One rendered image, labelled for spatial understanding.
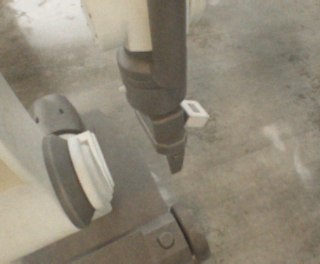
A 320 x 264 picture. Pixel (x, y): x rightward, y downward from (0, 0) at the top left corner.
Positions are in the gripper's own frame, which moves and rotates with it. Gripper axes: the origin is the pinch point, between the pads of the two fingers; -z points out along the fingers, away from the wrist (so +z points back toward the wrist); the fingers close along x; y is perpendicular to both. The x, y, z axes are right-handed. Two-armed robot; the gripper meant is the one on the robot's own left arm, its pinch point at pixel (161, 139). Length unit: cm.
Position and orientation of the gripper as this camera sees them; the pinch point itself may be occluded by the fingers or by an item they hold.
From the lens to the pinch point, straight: 42.6
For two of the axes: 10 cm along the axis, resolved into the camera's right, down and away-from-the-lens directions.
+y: 9.0, -3.7, 2.1
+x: 4.2, 6.8, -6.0
